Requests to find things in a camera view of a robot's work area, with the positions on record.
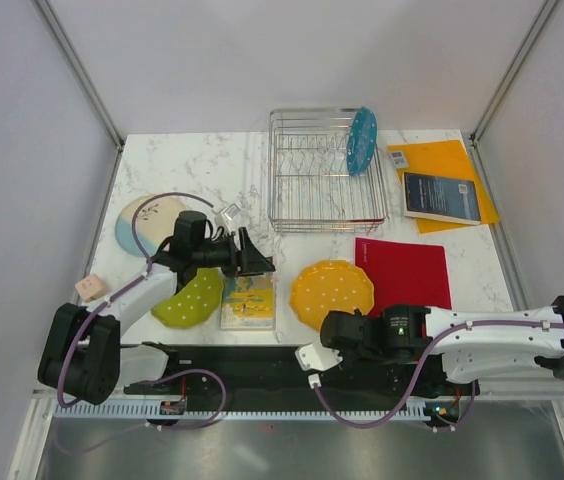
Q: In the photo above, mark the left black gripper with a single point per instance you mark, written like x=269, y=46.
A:
x=252, y=261

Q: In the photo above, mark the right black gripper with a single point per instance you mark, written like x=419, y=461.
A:
x=345, y=354

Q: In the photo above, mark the paperback book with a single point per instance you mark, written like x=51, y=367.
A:
x=248, y=303

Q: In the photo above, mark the yellow polka dot plate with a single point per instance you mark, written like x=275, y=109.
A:
x=330, y=285

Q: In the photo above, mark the green polka dot plate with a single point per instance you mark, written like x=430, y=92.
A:
x=194, y=303

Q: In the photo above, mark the wire dish rack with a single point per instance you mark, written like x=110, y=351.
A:
x=311, y=186

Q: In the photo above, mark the blue polka dot plate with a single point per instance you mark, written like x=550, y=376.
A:
x=361, y=144

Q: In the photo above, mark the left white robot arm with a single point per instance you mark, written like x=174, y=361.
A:
x=81, y=358

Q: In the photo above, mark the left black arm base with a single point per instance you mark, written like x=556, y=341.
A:
x=159, y=370

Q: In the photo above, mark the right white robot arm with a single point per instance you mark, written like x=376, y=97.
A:
x=469, y=346

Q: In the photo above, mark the red folder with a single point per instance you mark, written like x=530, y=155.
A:
x=404, y=273

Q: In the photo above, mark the cream and blue plate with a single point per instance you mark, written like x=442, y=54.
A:
x=154, y=223

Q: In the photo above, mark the dark blue book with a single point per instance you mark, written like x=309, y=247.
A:
x=439, y=198

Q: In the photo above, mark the pink cube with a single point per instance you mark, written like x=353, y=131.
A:
x=91, y=288

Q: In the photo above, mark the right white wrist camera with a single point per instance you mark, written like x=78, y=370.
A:
x=315, y=357

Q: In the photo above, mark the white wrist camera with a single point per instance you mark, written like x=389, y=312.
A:
x=315, y=357
x=228, y=216

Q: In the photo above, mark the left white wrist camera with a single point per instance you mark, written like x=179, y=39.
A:
x=228, y=216

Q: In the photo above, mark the white cable duct right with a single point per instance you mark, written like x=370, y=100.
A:
x=447, y=410

